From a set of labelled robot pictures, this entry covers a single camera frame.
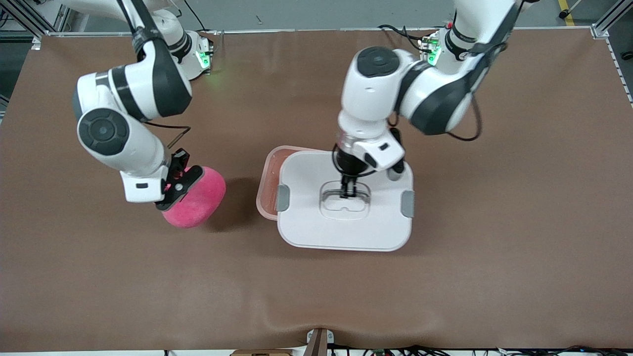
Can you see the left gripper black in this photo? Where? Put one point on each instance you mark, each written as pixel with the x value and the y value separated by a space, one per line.
pixel 347 168

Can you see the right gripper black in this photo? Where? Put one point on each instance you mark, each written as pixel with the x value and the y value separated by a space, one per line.
pixel 179 162

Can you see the pink plush toy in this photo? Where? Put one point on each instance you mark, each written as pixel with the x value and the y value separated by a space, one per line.
pixel 203 198

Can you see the white box lid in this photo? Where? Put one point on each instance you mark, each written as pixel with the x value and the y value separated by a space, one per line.
pixel 306 227

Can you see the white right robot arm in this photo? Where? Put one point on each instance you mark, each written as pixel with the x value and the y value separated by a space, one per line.
pixel 106 131

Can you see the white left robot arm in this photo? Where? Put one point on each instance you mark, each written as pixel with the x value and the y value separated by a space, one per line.
pixel 435 99

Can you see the translucent pink storage box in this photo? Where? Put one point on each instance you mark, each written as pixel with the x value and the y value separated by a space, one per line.
pixel 267 188

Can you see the grey lid latch clip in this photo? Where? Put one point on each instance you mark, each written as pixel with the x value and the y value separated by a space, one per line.
pixel 282 198
pixel 408 204

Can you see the brown table mat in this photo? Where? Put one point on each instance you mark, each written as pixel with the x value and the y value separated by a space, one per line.
pixel 316 296

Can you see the brown cardboard piece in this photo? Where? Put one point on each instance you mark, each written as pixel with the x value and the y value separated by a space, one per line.
pixel 262 353

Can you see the metal leg with black foot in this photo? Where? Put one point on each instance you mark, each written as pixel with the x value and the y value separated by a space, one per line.
pixel 563 15

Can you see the yellow floor tape strip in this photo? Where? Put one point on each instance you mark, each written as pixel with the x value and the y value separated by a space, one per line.
pixel 570 21

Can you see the silver table edge strip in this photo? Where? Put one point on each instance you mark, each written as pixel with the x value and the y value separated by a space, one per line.
pixel 620 69

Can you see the black round knob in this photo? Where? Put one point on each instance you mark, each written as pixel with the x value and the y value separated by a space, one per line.
pixel 628 55

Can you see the metal bracket with brown post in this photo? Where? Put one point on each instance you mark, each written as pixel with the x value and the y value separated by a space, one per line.
pixel 319 346

